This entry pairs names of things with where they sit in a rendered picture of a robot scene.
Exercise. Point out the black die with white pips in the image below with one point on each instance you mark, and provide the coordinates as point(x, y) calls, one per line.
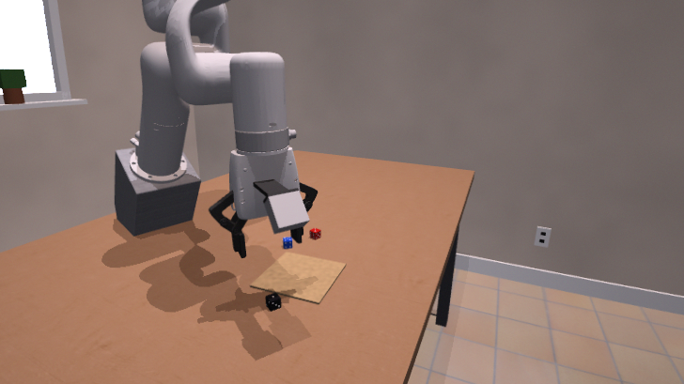
point(273, 301)

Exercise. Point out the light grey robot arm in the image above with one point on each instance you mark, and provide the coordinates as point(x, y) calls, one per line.
point(202, 76)

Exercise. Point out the tan mat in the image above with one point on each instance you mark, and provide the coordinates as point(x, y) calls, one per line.
point(300, 277)

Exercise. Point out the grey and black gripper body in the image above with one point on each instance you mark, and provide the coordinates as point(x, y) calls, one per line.
point(279, 165)

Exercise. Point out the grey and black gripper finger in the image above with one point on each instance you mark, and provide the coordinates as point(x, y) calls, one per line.
point(310, 195)
point(234, 225)

